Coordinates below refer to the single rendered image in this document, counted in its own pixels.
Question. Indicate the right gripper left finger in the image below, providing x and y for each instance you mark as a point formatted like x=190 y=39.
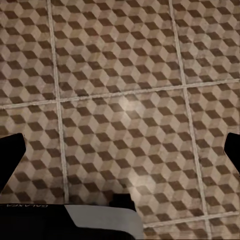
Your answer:
x=12 y=150

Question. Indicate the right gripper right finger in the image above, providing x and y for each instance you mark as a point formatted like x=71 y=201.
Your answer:
x=232 y=148

